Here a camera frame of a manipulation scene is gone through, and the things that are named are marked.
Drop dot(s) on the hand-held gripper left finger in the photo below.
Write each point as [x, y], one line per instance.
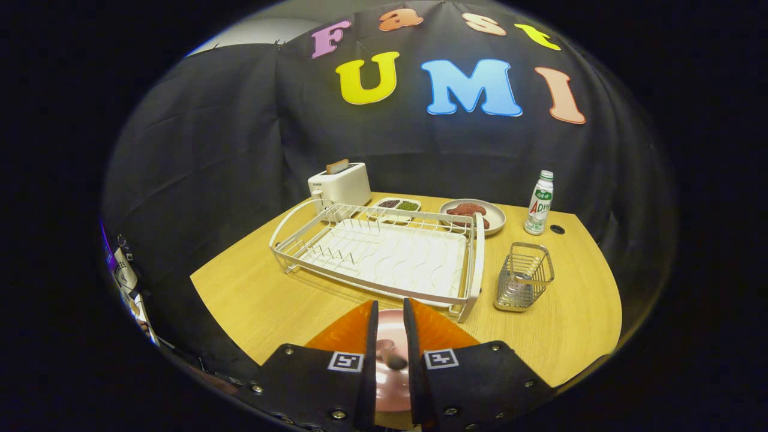
[369, 384]

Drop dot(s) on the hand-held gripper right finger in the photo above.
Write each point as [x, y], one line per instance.
[414, 384]

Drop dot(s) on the pink plate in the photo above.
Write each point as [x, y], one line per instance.
[393, 390]

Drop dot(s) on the white divided dish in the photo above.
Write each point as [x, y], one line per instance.
[384, 215]

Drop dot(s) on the beige round plate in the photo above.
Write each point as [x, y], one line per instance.
[495, 216]

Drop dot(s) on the white drip tray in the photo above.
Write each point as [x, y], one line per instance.
[396, 264]

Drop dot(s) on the red meat piece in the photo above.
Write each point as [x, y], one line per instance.
[465, 209]
[480, 222]

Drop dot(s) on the pile of green beans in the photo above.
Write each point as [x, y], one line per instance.
[408, 206]

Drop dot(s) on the pile of dark red beans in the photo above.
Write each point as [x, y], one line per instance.
[389, 204]

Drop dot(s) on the cream toaster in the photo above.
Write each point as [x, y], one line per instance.
[348, 186]

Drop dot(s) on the white green-label drink bottle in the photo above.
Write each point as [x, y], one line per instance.
[539, 210]

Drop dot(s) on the toast bread slice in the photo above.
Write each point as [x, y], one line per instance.
[337, 167]

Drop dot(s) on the black backdrop cloth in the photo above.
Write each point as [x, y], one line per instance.
[210, 180]

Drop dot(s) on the white hanging tag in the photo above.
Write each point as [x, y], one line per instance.
[125, 273]

